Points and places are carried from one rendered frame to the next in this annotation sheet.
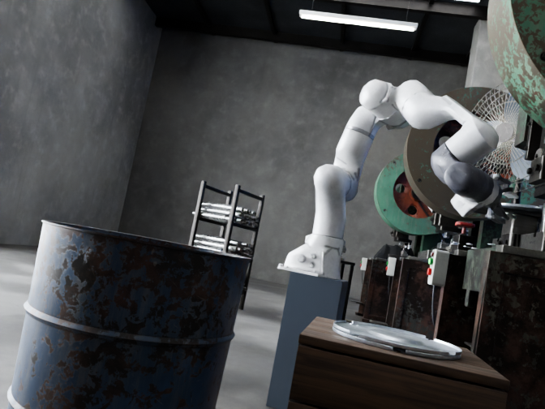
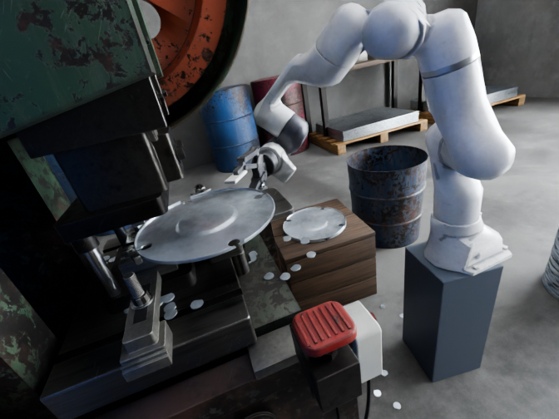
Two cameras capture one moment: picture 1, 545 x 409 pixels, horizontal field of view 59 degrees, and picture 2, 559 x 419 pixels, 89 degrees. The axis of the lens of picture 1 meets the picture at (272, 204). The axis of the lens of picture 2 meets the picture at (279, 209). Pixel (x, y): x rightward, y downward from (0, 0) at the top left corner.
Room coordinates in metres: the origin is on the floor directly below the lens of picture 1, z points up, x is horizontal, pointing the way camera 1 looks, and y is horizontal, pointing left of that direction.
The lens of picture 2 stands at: (2.13, -0.89, 1.05)
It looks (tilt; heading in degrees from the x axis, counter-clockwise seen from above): 27 degrees down; 158
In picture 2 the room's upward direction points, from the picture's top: 11 degrees counter-clockwise
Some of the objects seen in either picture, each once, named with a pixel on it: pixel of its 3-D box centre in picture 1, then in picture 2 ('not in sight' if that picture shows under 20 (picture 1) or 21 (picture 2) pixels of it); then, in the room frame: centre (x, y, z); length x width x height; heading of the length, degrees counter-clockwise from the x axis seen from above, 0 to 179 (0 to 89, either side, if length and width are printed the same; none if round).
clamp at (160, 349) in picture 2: not in sight; (141, 304); (1.73, -0.98, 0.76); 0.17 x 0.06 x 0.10; 172
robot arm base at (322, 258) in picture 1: (312, 254); (465, 232); (1.72, -0.17, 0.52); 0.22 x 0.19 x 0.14; 74
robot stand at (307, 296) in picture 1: (309, 340); (443, 309); (1.71, -0.21, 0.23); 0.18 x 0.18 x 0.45; 74
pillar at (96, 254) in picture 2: not in sight; (96, 262); (1.63, -1.03, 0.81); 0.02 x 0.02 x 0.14
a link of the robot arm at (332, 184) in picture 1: (329, 200); (452, 167); (1.67, -0.20, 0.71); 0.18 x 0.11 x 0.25; 152
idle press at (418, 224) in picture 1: (435, 247); not in sight; (4.98, -1.75, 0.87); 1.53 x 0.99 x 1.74; 85
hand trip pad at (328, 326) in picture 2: (463, 232); (326, 342); (1.92, -0.78, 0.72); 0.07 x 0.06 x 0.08; 82
